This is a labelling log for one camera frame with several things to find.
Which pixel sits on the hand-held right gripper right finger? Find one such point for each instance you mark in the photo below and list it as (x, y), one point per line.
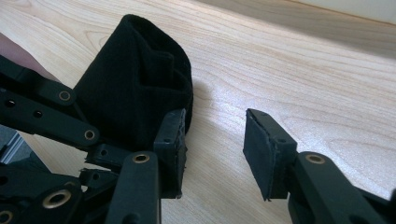
(264, 155)

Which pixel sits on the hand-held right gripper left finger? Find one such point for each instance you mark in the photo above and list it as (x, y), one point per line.
(171, 155)

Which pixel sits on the black sock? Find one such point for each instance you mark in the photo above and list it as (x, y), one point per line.
(130, 93)

